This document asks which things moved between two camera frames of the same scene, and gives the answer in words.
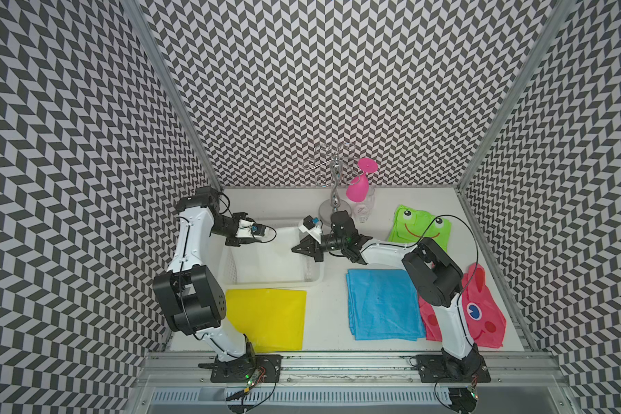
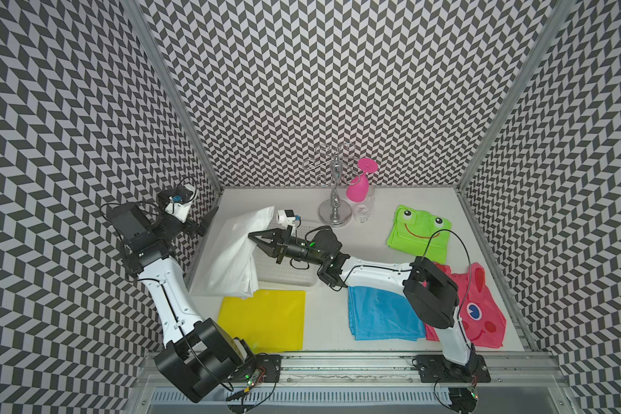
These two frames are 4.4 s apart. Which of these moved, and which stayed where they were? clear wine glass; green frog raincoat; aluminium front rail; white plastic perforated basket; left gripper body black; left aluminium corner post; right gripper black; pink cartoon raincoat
Moved: right gripper black; left gripper body black; white plastic perforated basket
Stayed: aluminium front rail; left aluminium corner post; green frog raincoat; pink cartoon raincoat; clear wine glass
